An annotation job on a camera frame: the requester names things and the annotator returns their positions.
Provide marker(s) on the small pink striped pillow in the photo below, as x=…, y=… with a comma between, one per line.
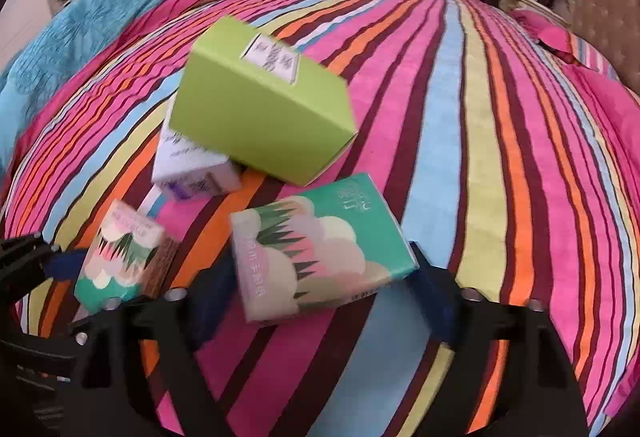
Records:
x=555, y=37

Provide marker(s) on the striped colourful bed sheet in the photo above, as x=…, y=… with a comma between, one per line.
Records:
x=475, y=142

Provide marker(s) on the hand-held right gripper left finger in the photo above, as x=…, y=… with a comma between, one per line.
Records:
x=207, y=297

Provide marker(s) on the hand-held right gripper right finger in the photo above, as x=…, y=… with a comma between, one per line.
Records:
x=435, y=302

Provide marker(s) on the blue patterned quilt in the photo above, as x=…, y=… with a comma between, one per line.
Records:
x=75, y=32

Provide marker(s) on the light green cardboard box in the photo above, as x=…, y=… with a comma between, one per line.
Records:
x=260, y=117

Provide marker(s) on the printed soft tissue packet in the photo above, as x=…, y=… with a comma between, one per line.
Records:
x=120, y=252
x=320, y=257

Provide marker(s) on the white lavender small box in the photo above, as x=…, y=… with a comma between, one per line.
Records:
x=190, y=167

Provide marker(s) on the tufted pink headboard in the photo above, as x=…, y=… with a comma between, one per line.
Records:
x=605, y=2

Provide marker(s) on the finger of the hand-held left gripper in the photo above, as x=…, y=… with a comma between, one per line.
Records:
x=85, y=329
x=25, y=257

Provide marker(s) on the cream nightstand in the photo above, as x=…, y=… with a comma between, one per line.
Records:
x=515, y=2

